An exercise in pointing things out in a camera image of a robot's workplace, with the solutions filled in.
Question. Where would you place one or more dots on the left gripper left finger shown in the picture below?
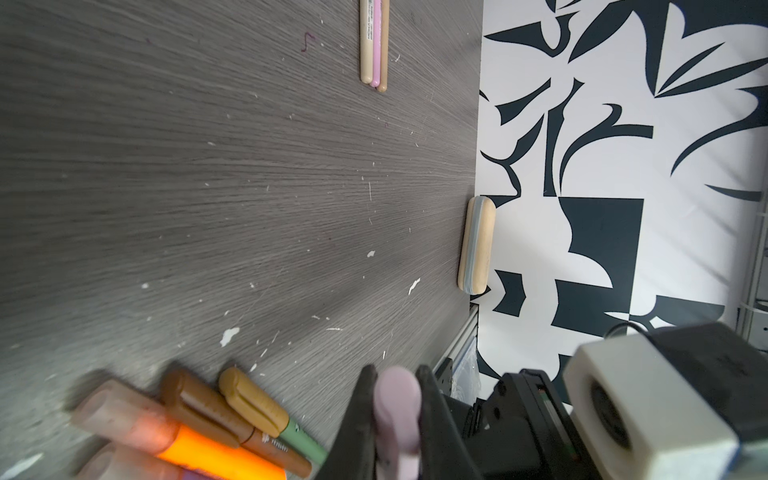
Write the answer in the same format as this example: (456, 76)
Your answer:
(353, 454)

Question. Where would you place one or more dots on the purple marker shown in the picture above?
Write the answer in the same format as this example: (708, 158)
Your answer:
(118, 462)

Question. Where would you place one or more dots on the orange marker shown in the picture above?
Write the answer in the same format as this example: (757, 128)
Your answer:
(119, 413)

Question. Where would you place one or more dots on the pink pen body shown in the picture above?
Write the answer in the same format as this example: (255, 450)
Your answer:
(377, 43)

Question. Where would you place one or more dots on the olive green marker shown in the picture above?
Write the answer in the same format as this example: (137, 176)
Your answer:
(266, 414)

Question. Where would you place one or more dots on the brown pen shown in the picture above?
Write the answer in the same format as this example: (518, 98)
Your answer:
(384, 61)

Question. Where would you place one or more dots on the beige sponge block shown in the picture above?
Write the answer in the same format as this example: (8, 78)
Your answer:
(474, 264)

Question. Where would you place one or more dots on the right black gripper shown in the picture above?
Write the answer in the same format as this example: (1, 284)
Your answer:
(522, 431)

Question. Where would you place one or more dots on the green pen beige body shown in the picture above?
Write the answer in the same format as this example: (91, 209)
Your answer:
(366, 19)

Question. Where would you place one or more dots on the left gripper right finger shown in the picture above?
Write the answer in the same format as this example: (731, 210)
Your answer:
(443, 453)

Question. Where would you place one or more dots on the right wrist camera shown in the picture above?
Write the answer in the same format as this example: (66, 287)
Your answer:
(678, 403)

